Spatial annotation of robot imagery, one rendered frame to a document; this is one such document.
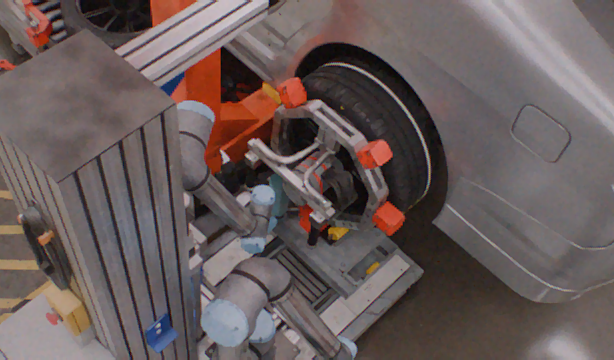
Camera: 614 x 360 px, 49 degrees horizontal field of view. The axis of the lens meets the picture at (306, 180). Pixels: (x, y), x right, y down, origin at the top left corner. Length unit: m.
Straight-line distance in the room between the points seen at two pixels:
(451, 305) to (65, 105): 2.50
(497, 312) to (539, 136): 1.51
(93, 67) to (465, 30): 1.17
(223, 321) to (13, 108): 0.69
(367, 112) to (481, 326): 1.41
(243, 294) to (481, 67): 0.98
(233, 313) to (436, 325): 1.84
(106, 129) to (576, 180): 1.41
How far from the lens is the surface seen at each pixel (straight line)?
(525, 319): 3.49
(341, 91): 2.42
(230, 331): 1.62
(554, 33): 2.01
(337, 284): 3.13
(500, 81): 2.08
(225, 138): 2.82
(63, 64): 1.29
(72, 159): 1.15
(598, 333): 3.63
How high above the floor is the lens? 2.94
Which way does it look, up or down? 55 degrees down
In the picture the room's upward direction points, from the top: 10 degrees clockwise
